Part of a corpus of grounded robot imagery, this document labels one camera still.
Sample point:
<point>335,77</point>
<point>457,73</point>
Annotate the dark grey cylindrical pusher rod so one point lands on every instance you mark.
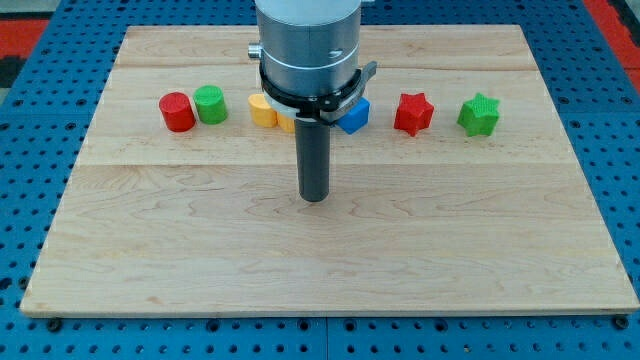
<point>313,159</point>

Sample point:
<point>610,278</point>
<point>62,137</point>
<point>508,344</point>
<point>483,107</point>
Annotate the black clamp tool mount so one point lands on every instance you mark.
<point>325,109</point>

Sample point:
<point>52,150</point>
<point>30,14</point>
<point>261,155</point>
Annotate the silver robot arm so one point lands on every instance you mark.
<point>308,53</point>

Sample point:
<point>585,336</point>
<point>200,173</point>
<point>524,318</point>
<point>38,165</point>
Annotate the red star block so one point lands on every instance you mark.
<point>413,114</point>

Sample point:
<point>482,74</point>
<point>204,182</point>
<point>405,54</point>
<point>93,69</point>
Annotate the green star block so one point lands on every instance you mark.
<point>479,116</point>

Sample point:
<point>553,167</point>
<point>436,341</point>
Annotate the blue cube block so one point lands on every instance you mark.
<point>356,118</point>

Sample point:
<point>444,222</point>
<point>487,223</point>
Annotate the yellow block behind rod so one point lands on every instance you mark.
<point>287,124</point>

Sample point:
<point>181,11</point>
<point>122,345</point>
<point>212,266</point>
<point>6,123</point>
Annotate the yellow block left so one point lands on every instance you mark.
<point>262,114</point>

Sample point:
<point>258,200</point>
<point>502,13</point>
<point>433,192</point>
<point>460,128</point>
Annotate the green cylinder block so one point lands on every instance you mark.
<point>210,104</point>

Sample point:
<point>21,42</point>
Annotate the red cylinder block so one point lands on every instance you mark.
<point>177,112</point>

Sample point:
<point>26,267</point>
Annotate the light wooden board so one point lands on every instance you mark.
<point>209,223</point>

